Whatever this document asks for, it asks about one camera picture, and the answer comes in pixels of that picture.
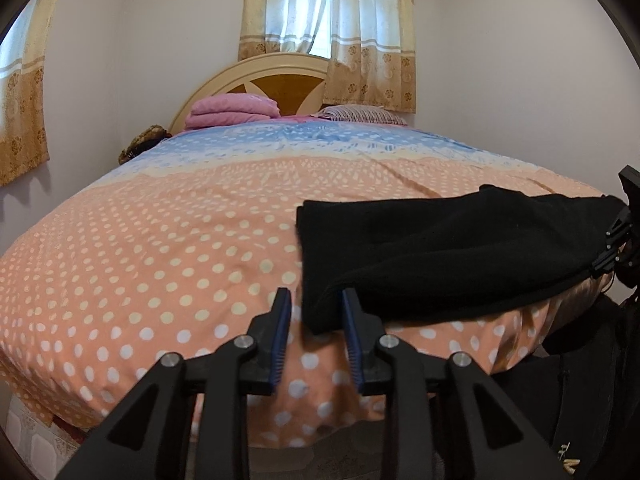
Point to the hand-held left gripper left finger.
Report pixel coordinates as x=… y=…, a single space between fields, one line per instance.
x=281 y=330

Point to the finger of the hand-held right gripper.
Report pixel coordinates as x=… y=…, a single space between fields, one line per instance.
x=612 y=245

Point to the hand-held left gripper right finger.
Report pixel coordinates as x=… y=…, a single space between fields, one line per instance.
x=352 y=335

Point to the black pants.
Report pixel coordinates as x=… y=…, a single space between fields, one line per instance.
x=425 y=250

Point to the person's black clothing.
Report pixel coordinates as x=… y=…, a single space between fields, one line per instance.
x=575 y=385

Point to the polka dot bedspread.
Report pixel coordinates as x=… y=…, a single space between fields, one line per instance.
x=150 y=240

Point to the striped pillow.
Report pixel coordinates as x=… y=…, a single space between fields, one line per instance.
x=360 y=114

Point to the folded pink blanket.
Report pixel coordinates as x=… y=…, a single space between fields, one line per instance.
x=230 y=109

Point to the brown woven item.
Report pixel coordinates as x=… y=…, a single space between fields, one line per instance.
x=142 y=141

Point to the cream wooden headboard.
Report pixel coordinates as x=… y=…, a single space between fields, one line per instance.
x=285 y=80

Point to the patterned mattress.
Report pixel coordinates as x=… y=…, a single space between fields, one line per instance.
x=35 y=440

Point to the beige floral window curtain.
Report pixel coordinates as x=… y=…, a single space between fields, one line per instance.
x=25 y=110
x=360 y=35

